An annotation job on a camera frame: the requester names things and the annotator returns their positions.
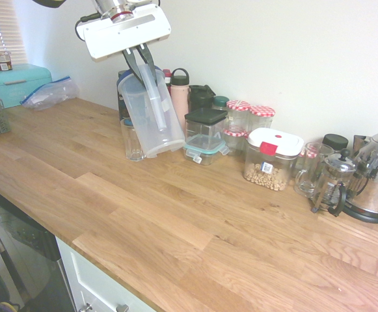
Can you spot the black dishwasher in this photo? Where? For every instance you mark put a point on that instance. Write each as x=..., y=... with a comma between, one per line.
x=22, y=247

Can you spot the red water bottle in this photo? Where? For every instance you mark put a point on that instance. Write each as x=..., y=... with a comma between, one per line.
x=167, y=78

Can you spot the pale cabinet front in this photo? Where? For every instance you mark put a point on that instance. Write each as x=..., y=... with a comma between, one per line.
x=88, y=279

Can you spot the glass French press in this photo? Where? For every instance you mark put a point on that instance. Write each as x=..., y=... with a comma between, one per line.
x=333, y=182

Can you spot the clear plastic pitcher blue lid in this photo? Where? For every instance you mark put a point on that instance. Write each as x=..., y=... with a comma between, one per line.
x=153, y=130

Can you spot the steel electric kettle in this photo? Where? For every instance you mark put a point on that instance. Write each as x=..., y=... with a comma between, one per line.
x=377, y=175

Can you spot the square container black lid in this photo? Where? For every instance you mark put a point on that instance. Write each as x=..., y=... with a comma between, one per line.
x=205, y=115

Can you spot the clear glass mug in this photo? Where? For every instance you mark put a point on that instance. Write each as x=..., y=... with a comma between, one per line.
x=309, y=182

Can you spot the white window blinds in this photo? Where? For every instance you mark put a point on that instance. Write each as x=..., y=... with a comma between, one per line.
x=0, y=26

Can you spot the tall jar red checkered lid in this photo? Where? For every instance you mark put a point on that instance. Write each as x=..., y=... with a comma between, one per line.
x=262, y=111
x=238, y=106

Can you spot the cereal container white red lid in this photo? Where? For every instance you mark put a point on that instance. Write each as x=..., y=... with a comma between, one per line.
x=273, y=139

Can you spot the glass jar green lid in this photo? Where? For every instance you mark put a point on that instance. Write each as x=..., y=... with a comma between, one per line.
x=221, y=101

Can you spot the clear zip bag blue seal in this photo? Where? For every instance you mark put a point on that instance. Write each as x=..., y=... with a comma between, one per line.
x=48, y=96

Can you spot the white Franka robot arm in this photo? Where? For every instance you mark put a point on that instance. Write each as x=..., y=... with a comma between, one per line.
x=114, y=8

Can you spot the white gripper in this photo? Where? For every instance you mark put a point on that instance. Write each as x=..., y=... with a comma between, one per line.
x=127, y=35

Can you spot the clear faceted drinking glass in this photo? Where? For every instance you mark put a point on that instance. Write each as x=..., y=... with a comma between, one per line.
x=131, y=148

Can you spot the small jar red checkered lid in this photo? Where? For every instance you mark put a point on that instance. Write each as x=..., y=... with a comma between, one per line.
x=235, y=133
x=310, y=151

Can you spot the black shaker bottle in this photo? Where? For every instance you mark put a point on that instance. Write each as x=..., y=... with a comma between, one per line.
x=198, y=97

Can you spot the glass container teal lid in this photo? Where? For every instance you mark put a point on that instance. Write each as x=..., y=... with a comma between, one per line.
x=205, y=149

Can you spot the teal bread box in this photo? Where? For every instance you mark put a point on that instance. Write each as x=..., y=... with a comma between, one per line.
x=13, y=84

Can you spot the pink water bottle black cap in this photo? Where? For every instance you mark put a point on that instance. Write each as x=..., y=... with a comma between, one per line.
x=179, y=100

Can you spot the glass jar black lid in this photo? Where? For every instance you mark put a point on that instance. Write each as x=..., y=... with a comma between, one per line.
x=335, y=141

